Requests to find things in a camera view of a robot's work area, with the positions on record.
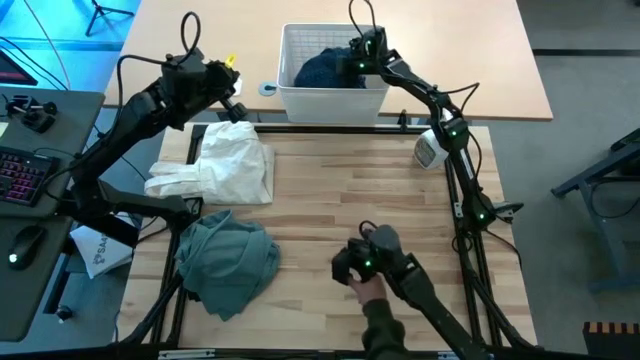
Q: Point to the grey-green garment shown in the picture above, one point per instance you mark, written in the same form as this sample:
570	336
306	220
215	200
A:
225	260

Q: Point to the black computer mouse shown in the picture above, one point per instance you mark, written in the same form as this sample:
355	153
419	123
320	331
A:
25	247

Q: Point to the orange black striped box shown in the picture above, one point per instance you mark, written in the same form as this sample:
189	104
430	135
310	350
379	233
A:
610	342

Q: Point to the silver frame bracket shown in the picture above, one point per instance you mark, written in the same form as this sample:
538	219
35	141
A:
447	356
185	354

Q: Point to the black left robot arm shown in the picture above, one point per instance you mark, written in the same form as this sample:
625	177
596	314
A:
130	115

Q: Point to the grey metal stand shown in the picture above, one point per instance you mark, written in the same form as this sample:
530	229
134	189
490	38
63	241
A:
600	200

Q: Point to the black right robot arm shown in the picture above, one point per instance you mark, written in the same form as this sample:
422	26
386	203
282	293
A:
452	135

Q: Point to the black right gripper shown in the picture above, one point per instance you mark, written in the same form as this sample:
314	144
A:
367	60

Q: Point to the black round knob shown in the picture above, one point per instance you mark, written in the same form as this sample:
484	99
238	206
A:
64	313

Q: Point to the white printed bag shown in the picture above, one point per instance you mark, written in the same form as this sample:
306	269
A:
102	255

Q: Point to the light wooden desk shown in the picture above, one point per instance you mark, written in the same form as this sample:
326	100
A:
450	60

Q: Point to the black desk clamp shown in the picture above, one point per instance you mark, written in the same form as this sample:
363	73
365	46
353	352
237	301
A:
35	117

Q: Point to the small blue round object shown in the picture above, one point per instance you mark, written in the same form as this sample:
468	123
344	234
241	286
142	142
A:
267	89

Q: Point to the black keyboard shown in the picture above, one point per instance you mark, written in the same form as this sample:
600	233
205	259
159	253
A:
22	175

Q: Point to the cream white garment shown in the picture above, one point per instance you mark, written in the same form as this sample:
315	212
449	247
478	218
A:
230	165

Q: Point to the black metal rig frame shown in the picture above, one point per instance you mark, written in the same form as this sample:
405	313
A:
465	280

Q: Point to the dark grey desk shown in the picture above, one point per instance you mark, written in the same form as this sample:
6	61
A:
75	115

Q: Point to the black monitor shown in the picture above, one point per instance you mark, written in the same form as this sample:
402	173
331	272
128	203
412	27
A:
12	70

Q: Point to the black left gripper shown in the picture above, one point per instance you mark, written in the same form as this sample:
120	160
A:
220	82

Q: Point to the yellow tape tag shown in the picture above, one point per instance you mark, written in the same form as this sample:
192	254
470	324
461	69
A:
230	60

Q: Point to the black tripod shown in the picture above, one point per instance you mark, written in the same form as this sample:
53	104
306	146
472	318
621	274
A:
100	11

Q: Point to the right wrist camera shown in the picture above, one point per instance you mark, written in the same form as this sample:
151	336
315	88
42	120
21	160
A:
374	39

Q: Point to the white spray bottle green trigger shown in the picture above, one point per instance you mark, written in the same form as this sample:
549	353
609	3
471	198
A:
427	152

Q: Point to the person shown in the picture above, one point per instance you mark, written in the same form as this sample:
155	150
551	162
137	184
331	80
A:
382	330

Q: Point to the white plastic laundry basket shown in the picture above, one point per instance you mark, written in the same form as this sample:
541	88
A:
330	105

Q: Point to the navy dotted garment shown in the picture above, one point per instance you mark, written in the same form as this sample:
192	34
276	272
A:
320	72

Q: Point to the person's hand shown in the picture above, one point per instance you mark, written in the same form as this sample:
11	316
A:
367	289

